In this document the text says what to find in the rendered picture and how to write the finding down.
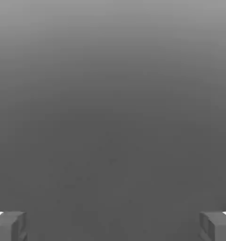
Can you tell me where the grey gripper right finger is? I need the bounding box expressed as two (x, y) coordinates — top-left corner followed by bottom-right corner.
(199, 211), (226, 241)

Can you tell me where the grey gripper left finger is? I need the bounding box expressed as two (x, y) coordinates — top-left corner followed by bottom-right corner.
(0, 211), (28, 241)

